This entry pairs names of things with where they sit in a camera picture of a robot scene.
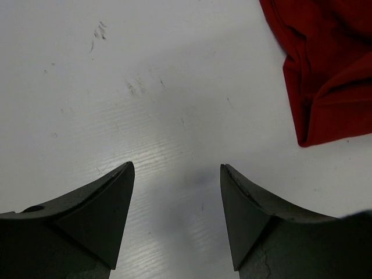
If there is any red t-shirt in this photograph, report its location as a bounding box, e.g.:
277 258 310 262
260 1 371 147

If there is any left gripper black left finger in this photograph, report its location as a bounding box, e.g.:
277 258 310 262
1 162 135 278

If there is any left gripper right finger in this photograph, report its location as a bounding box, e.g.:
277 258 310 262
220 164 371 278

